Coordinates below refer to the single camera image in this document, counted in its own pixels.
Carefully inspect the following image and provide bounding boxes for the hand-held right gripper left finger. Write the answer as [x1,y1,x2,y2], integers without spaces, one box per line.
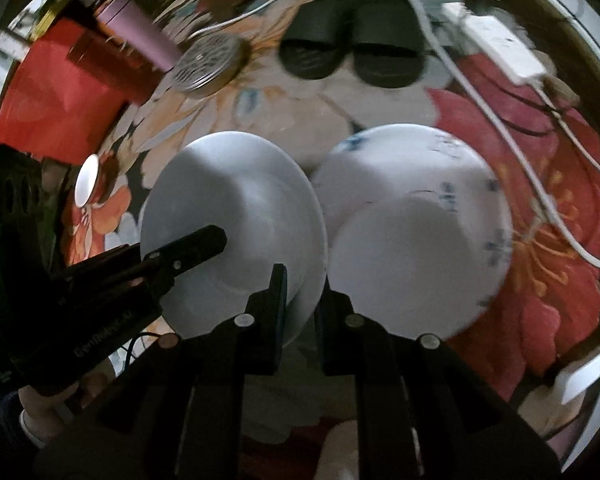
[32,262,288,480]

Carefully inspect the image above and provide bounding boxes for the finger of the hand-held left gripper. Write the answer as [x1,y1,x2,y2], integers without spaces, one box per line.
[141,225,228,286]
[50,244,148,293]

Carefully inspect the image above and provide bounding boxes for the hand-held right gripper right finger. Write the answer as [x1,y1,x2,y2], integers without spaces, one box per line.
[314,287,563,480]

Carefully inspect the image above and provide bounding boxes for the plain white bowl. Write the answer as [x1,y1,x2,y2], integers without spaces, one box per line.
[140,130,329,347]

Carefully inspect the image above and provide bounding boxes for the white blue print bowl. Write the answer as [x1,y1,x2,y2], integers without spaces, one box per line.
[328,191,514,342]

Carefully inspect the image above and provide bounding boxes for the person's left forearm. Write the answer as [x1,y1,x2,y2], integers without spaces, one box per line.
[0,390,46,466]

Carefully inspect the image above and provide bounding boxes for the person's left hand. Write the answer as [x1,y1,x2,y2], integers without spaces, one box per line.
[19,377,88,443]

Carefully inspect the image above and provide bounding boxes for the small white cup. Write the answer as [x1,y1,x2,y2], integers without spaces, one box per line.
[75,154,101,207]

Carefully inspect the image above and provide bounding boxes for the red bag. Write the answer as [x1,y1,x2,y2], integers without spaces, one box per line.
[0,17,131,161]

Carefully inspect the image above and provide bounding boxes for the perforated round metal tin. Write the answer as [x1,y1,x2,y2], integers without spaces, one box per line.
[172,37,247,97]

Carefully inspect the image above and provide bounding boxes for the pink bottle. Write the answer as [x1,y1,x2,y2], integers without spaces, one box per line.
[95,0,181,73]

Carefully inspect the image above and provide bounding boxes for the black slipper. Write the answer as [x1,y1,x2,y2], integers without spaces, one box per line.
[352,0,427,89]
[279,0,352,81]

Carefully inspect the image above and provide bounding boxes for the white power strip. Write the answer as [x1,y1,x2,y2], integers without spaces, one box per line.
[442,2,547,86]

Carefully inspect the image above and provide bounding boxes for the thin black cable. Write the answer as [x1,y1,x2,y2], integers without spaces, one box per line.
[122,332,153,361]

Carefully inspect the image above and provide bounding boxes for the long white cable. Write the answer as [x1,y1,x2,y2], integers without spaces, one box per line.
[187,0,600,271]

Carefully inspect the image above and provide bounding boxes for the white power strip cord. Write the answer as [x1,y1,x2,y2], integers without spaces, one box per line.
[537,77,600,196]

